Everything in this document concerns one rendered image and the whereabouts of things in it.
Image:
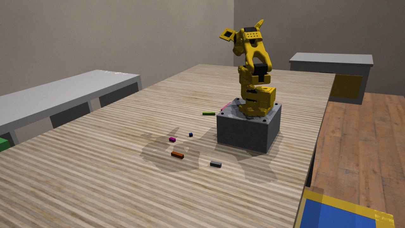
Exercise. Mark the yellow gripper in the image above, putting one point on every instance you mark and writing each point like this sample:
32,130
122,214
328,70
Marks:
228,35

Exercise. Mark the orange rectangular rod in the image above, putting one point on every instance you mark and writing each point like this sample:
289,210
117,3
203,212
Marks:
178,155

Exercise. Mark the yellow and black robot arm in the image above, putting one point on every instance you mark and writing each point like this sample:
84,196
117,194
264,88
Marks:
254,74

